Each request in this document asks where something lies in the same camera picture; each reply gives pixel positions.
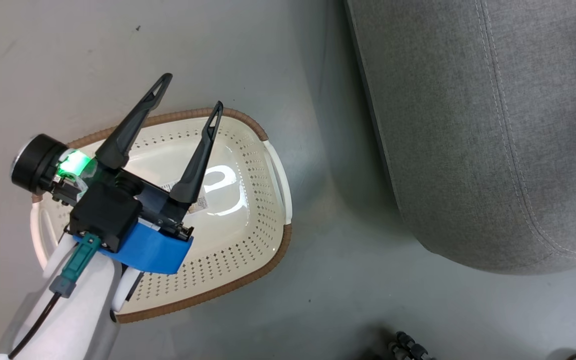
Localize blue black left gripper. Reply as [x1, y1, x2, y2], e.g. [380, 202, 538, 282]
[10, 73, 224, 275]

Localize cream perforated laundry basket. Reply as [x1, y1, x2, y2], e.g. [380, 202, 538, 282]
[30, 107, 294, 324]

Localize grey fabric sofa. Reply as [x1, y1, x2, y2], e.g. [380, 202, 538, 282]
[343, 0, 576, 275]

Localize teal left camera plug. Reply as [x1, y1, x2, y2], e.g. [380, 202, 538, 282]
[49, 235, 102, 299]

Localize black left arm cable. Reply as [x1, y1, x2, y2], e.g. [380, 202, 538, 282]
[8, 292, 64, 360]

